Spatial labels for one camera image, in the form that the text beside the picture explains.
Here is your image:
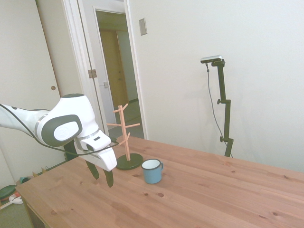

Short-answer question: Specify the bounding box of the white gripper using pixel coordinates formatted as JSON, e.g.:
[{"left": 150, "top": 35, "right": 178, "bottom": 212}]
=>
[{"left": 75, "top": 133, "right": 118, "bottom": 189}]

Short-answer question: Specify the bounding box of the blue enamel mug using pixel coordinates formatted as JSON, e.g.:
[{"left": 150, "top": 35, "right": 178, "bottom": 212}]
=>
[{"left": 141, "top": 159, "right": 164, "bottom": 185}]

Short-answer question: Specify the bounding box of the wooden mug tree stand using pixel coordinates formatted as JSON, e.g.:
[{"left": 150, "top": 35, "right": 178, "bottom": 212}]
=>
[{"left": 106, "top": 104, "right": 144, "bottom": 171}]

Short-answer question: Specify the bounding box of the black upright appliance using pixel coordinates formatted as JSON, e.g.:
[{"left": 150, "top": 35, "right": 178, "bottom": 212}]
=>
[{"left": 63, "top": 148, "right": 80, "bottom": 162}]

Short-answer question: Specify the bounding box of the white plastic floor object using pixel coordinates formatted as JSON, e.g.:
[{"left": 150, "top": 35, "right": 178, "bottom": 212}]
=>
[{"left": 9, "top": 194, "right": 24, "bottom": 205}]

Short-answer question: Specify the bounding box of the white open room door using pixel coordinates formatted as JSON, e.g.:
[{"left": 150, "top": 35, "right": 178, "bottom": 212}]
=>
[{"left": 78, "top": 0, "right": 112, "bottom": 143}]

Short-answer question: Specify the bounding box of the white closet door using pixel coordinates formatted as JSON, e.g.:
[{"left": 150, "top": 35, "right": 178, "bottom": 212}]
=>
[{"left": 0, "top": 0, "right": 69, "bottom": 190}]

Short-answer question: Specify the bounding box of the black camera stand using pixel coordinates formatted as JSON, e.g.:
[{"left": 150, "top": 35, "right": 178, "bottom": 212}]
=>
[{"left": 210, "top": 59, "right": 234, "bottom": 158}]

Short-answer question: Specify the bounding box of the grey camera cable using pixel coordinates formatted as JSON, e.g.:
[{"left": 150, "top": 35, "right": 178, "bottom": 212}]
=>
[{"left": 206, "top": 63, "right": 225, "bottom": 143}]

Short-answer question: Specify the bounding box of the grey wall switch plate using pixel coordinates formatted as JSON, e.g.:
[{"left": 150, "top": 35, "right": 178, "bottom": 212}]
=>
[{"left": 138, "top": 18, "right": 148, "bottom": 36}]

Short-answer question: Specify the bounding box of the silver camera on stand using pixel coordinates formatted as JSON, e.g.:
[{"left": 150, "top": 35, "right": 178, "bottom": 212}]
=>
[{"left": 200, "top": 55, "right": 224, "bottom": 64}]

